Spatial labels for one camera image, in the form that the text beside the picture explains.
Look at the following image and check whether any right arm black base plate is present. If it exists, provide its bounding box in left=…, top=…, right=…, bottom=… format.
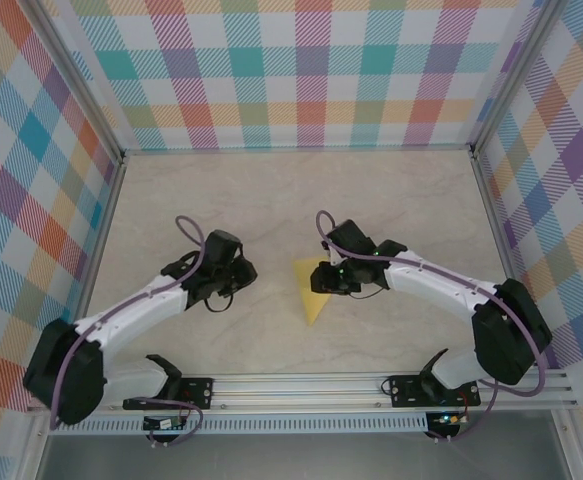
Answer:
left=389, top=373, right=482, bottom=409

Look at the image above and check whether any aluminium side rail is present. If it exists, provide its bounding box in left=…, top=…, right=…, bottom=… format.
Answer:
left=469, top=144, right=552, bottom=371
left=58, top=152, right=128, bottom=351

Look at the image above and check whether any yellow square paper sheet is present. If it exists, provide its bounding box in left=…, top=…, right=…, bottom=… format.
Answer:
left=292, top=255, right=332, bottom=327

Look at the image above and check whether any slotted grey cable duct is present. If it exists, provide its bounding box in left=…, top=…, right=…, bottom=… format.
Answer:
left=49, top=412, right=430, bottom=435

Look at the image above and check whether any aluminium mounting rail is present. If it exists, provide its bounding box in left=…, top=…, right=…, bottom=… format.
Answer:
left=30, top=369, right=580, bottom=414

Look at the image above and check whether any grey metal panel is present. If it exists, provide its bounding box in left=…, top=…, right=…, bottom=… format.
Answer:
left=35, top=433, right=572, bottom=480

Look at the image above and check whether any left gripper thin black cable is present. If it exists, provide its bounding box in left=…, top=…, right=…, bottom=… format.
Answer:
left=204, top=293, right=236, bottom=315

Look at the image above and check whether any aluminium frame post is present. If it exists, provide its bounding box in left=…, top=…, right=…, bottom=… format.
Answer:
left=470, top=0, right=572, bottom=159
left=23, top=0, right=127, bottom=161

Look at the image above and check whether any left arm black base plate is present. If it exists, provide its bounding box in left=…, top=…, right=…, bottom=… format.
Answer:
left=122, top=377, right=216, bottom=411

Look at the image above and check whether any small green circuit board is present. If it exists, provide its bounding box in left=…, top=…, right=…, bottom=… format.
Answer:
left=143, top=415, right=188, bottom=431

